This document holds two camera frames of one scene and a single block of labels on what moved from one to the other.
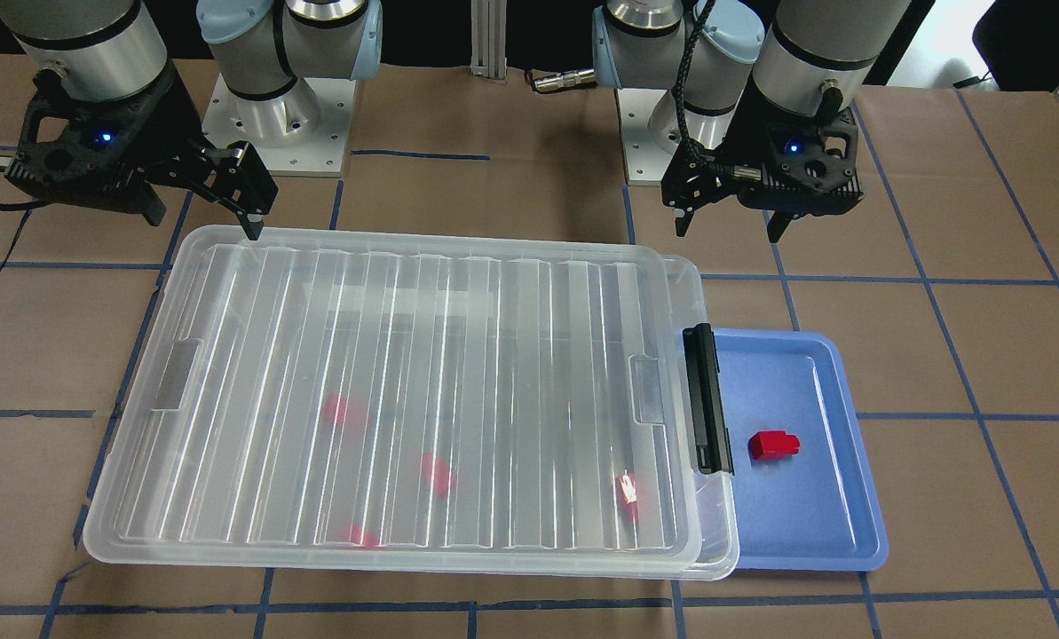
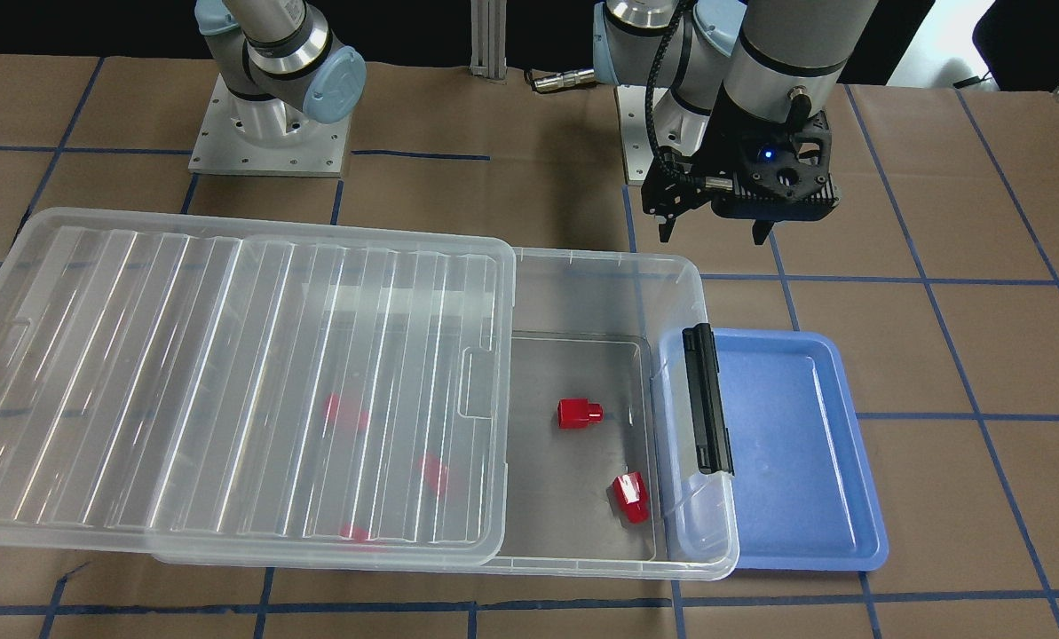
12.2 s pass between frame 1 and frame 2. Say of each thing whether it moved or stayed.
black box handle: stayed
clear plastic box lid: moved
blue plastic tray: stayed
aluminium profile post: stayed
